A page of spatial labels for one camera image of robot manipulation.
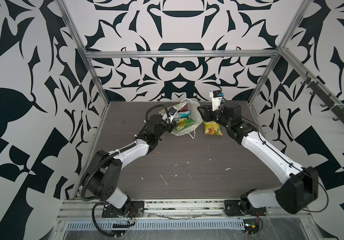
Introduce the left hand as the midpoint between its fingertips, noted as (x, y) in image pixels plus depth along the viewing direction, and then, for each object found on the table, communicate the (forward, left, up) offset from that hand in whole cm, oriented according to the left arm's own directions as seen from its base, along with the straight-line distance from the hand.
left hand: (174, 110), depth 82 cm
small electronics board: (-51, -34, -26) cm, 67 cm away
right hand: (-3, -13, +7) cm, 15 cm away
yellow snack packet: (+3, -25, -22) cm, 33 cm away
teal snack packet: (+6, -7, -10) cm, 14 cm away
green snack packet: (-1, -5, -13) cm, 14 cm away
